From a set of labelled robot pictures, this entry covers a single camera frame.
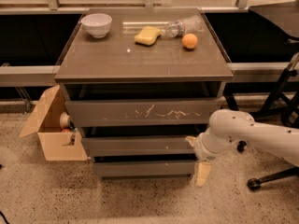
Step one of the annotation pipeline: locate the black office chair base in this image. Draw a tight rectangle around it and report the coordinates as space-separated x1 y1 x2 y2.
220 52 299 190

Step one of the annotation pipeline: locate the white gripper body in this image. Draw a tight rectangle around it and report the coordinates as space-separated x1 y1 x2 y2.
193 128 231 161

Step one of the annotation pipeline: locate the open cardboard box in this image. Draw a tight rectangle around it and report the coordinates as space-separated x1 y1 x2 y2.
20 85 87 161

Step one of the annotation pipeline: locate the clear plastic bottle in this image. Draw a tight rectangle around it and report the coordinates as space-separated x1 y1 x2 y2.
161 15 202 38

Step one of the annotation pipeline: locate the grey drawer cabinet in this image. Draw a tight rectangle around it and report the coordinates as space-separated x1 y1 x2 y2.
54 7 234 181

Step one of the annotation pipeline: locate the white ceramic bowl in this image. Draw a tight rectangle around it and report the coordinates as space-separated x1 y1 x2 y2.
81 13 112 38

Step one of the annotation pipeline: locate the grey bottom drawer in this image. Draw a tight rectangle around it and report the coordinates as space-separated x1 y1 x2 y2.
93 161 194 179

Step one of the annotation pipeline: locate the yellow sponge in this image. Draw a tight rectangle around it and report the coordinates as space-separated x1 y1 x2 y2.
135 26 161 46

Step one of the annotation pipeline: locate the grey drawer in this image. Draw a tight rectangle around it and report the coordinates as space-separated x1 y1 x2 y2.
93 161 194 179
82 136 193 157
65 99 220 127

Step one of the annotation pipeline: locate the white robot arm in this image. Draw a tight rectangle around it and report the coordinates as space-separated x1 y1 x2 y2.
185 109 299 190

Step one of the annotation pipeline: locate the white bottle in box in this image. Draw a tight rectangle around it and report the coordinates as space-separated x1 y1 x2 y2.
59 112 70 129

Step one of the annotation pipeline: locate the grey top drawer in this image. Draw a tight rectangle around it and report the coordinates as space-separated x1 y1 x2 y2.
65 99 220 127

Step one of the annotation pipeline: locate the orange fruit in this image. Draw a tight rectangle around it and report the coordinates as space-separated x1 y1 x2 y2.
182 34 198 49

